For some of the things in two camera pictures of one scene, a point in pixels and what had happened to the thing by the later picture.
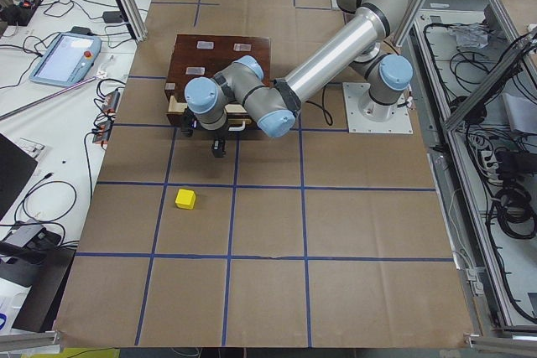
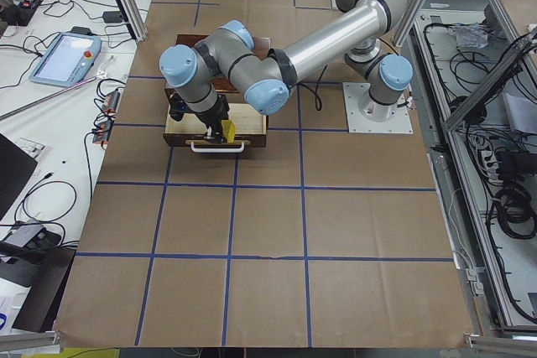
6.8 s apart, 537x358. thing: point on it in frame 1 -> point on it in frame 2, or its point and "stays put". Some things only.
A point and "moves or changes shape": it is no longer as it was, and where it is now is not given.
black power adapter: [110, 17] stays put
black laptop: [17, 168] stays put
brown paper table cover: [322, 237] stays put
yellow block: [185, 199] -> [229, 130]
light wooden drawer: [178, 107] moves or changes shape
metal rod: [47, 96] stays put
